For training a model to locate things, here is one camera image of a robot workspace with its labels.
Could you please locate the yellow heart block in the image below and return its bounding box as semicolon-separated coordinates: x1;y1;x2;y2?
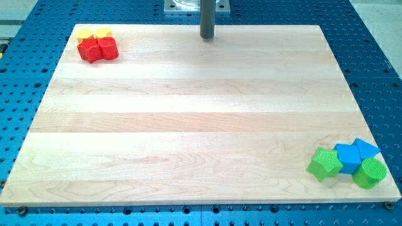
75;28;94;43

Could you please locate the light wooden board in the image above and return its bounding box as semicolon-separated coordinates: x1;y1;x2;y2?
1;24;401;207

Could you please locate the red cylinder block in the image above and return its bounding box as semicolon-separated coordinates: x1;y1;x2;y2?
97;37;119;60

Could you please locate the yellow hexagon block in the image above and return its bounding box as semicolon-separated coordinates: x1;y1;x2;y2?
94;27;112;40

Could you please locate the red star block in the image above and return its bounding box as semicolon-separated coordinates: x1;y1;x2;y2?
77;39;103;63

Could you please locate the green star block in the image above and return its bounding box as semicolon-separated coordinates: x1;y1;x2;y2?
307;147;344;182

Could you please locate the blue cube block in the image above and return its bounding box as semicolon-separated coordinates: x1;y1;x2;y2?
334;144;361;175

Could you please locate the blue triangle block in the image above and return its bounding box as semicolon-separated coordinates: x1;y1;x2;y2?
352;138;381;160

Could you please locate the green cylinder block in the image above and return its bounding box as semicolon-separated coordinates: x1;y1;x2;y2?
352;158;388;190

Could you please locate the blue perforated metal table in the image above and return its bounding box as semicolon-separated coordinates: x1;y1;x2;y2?
1;0;401;225

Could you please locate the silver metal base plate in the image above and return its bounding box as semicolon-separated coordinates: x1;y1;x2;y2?
163;0;231;14

